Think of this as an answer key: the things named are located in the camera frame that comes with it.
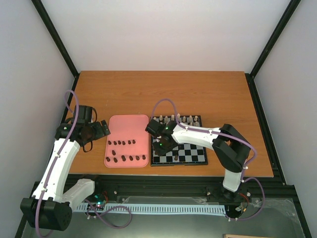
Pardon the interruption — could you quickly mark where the black grey chess board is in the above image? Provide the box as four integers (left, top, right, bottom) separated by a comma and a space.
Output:
151, 115, 208, 167

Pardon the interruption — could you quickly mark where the green led circuit board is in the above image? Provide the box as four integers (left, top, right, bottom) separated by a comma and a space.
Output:
95, 192, 108, 208

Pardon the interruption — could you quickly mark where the black aluminium frame rail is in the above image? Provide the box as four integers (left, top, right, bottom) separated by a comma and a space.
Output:
65, 175, 299, 204

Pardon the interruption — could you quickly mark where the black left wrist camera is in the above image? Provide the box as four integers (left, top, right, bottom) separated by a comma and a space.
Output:
77, 105, 98, 124

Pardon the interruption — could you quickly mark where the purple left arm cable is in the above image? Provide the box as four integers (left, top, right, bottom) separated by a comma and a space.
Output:
35, 90, 80, 237

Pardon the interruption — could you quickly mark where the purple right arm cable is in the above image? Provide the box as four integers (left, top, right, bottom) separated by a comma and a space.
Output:
151, 98, 258, 184

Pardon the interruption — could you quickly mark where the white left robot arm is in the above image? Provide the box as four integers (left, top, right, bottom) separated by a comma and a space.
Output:
20, 120, 110, 231

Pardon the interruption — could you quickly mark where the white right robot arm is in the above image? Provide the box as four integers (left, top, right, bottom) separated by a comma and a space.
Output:
145, 119, 253, 192

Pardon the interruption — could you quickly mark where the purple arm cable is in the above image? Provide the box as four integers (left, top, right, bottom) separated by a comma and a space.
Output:
151, 98, 258, 184
35, 90, 80, 237

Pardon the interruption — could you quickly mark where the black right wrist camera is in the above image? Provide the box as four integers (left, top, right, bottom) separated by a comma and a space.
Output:
145, 119, 164, 137

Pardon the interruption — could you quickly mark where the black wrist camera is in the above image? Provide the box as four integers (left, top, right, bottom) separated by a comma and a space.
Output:
77, 105, 98, 124
145, 119, 164, 137

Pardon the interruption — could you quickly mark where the light blue cable duct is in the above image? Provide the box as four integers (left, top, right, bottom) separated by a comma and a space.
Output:
74, 203, 225, 216

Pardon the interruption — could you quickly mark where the pink silicone tray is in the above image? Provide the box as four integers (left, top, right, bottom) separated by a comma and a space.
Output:
104, 115, 150, 168

